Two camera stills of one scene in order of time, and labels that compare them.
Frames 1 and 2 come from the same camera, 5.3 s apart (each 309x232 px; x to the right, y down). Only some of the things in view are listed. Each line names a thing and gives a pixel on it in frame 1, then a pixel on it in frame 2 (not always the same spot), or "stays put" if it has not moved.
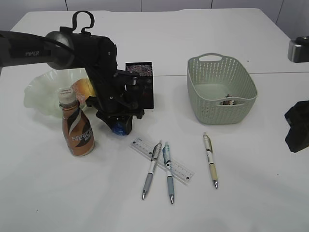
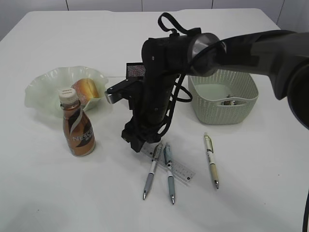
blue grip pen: x=167 y=153 stays put
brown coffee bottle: x=77 y=124 stays put
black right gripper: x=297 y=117 to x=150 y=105
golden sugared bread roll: x=82 y=88 stays put
